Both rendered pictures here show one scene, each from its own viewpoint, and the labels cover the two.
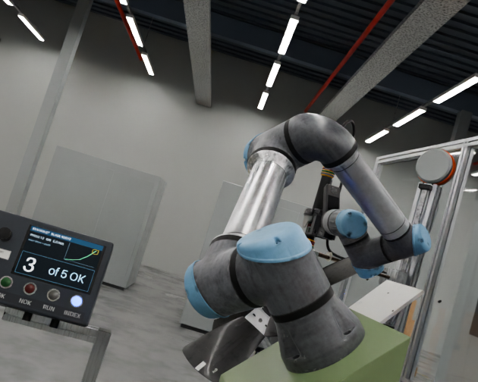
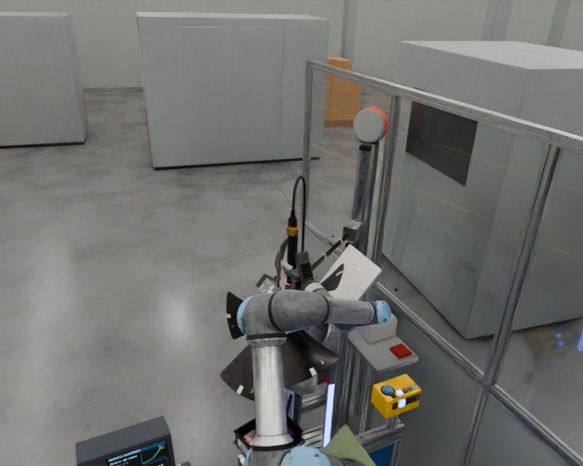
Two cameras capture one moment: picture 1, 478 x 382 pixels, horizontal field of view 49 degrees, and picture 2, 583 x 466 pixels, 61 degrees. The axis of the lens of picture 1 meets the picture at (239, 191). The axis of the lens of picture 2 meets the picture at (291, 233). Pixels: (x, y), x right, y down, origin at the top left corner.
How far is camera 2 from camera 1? 112 cm
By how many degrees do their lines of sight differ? 35
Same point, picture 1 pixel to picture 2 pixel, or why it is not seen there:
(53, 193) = not seen: outside the picture
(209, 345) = (240, 370)
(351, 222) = not seen: hidden behind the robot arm
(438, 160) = (372, 122)
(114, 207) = (31, 66)
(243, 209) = (265, 410)
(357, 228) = not seen: hidden behind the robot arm
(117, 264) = (66, 123)
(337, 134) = (314, 314)
